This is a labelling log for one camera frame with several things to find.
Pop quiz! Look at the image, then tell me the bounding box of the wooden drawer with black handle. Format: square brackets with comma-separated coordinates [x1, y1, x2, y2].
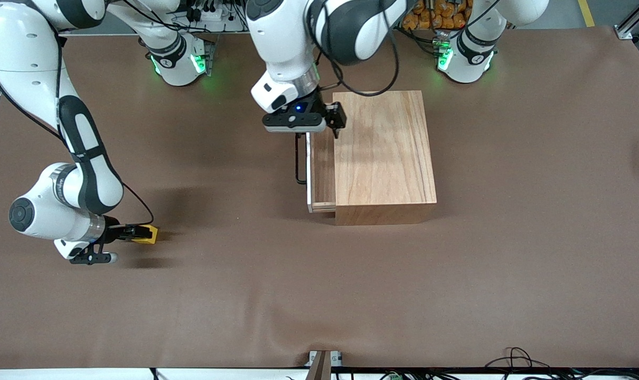
[295, 132, 337, 213]

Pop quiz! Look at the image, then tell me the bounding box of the light wooden drawer cabinet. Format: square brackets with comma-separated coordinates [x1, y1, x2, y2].
[333, 91, 437, 226]

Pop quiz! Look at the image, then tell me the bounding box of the white power strip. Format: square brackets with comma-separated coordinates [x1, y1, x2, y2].
[189, 2, 231, 23]

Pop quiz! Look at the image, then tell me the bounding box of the orange packet pile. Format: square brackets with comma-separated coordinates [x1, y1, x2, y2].
[403, 0, 469, 30]

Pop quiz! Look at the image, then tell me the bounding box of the brown table mat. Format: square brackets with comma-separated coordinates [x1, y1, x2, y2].
[0, 25, 639, 370]

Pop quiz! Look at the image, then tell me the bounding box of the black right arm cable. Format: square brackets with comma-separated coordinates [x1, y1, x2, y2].
[121, 182, 156, 226]

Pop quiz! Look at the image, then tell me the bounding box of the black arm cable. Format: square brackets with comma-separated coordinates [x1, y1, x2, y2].
[308, 0, 400, 97]
[121, 182, 156, 226]

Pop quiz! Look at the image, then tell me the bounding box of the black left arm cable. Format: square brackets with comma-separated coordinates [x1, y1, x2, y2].
[308, 0, 400, 97]

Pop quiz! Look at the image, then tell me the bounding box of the metal table edge bracket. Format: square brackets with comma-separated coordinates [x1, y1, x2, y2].
[305, 350, 346, 380]

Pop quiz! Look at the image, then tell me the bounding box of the black cable tangle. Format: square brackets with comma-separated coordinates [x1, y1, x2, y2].
[483, 346, 569, 380]

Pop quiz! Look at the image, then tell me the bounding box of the aluminium frame profile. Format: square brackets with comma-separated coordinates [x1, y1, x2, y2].
[615, 0, 639, 43]

